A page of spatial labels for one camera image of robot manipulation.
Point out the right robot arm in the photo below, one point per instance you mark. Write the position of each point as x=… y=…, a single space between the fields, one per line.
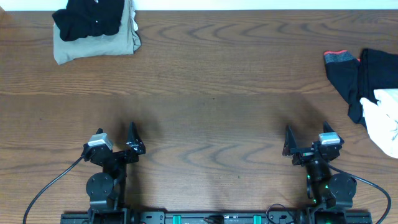
x=331 y=193

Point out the folded black garment on stack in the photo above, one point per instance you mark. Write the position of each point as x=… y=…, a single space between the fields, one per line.
x=84 y=18

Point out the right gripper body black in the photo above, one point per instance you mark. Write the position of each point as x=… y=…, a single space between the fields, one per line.
x=303 y=156

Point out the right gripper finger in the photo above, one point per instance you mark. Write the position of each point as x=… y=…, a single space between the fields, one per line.
x=327 y=128
x=290 y=144

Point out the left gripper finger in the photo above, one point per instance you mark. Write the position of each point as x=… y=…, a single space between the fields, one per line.
x=134 y=141
x=99 y=131

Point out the folded khaki garment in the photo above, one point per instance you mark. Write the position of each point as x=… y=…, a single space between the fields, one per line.
x=125 y=42

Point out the white t-shirt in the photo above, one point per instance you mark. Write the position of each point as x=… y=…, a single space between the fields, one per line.
x=381 y=120

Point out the black garment right edge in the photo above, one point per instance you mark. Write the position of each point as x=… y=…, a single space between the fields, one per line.
x=377 y=70

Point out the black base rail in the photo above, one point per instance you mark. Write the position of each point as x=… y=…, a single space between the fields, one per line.
x=158 y=217

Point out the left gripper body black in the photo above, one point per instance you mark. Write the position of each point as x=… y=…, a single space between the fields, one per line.
x=118 y=154

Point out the black garment with red trim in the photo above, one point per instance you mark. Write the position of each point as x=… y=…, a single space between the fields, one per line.
x=342 y=71

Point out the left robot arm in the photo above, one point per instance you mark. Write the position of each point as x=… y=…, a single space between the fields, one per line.
x=106 y=189

